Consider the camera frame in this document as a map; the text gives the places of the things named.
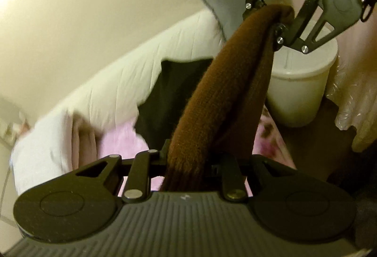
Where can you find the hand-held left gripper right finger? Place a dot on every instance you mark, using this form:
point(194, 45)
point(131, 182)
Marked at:
point(231, 174)

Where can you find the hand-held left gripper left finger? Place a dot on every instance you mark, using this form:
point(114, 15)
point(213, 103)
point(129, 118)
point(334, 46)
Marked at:
point(147, 158)

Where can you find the brown knit sweater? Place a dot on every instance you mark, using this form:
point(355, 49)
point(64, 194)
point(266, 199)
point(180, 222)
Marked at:
point(223, 92)

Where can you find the grey pillow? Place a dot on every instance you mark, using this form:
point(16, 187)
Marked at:
point(223, 1)

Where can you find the black garment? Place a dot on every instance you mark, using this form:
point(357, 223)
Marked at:
point(165, 98)

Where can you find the white plastic bucket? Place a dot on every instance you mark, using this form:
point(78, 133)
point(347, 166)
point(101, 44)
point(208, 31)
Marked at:
point(294, 89)

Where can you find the white rolled quilt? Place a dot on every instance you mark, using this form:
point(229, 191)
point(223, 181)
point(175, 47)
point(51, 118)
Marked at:
point(117, 86)

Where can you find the pale plastic cover sheet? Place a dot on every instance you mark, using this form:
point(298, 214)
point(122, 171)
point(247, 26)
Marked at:
point(356, 98)

